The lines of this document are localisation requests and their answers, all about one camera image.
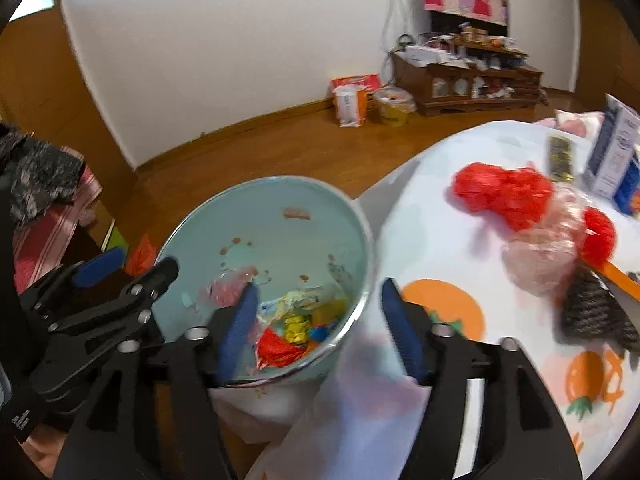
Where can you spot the orange strip on table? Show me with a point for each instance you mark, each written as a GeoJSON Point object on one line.
{"type": "Point", "coordinates": [616, 282]}

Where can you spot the white orange snack bag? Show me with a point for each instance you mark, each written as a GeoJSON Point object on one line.
{"type": "Point", "coordinates": [351, 105]}

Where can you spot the wooden tv cabinet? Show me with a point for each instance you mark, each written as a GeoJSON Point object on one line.
{"type": "Point", "coordinates": [466, 77]}

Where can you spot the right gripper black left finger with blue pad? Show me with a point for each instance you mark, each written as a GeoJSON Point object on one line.
{"type": "Point", "coordinates": [114, 434]}

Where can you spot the white blue milk carton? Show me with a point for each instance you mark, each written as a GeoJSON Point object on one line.
{"type": "Point", "coordinates": [612, 151]}

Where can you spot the wall socket with cables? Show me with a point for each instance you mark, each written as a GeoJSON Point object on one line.
{"type": "Point", "coordinates": [395, 36]}

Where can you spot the yellow bucket in plastic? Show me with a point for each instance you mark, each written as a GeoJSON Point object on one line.
{"type": "Point", "coordinates": [394, 106]}

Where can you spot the blue look drink carton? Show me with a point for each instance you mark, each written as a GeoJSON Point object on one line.
{"type": "Point", "coordinates": [627, 195]}

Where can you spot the clear crumpled plastic bag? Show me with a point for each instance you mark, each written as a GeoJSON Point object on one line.
{"type": "Point", "coordinates": [542, 258]}

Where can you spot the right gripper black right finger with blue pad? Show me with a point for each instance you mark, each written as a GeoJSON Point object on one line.
{"type": "Point", "coordinates": [522, 433]}

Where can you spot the dark snack sachet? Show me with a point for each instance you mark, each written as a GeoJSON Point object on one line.
{"type": "Point", "coordinates": [561, 159]}

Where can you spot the colourful wrappers in bin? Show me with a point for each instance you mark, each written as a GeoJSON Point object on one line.
{"type": "Point", "coordinates": [290, 326]}

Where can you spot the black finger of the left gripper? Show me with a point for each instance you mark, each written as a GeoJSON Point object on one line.
{"type": "Point", "coordinates": [78, 344]}

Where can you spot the white orange-print tablecloth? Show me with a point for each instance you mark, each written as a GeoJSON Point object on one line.
{"type": "Point", "coordinates": [365, 415]}

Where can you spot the black foam net bundle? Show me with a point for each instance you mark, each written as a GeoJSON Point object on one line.
{"type": "Point", "coordinates": [590, 311]}

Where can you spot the red cardboard box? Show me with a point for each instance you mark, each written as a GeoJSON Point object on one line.
{"type": "Point", "coordinates": [369, 83]}

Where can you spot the person left hand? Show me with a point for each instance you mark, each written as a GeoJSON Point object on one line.
{"type": "Point", "coordinates": [43, 447]}

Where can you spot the heart print white quilt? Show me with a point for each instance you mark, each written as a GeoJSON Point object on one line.
{"type": "Point", "coordinates": [585, 125]}

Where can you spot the red net bag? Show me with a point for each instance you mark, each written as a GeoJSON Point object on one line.
{"type": "Point", "coordinates": [531, 203]}

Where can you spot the light blue trash bin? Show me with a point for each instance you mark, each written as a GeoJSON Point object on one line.
{"type": "Point", "coordinates": [286, 234]}

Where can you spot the black patterned garment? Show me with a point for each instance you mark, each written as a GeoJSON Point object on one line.
{"type": "Point", "coordinates": [40, 175]}

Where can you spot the red striped cloth pile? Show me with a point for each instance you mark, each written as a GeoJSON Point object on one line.
{"type": "Point", "coordinates": [40, 247]}

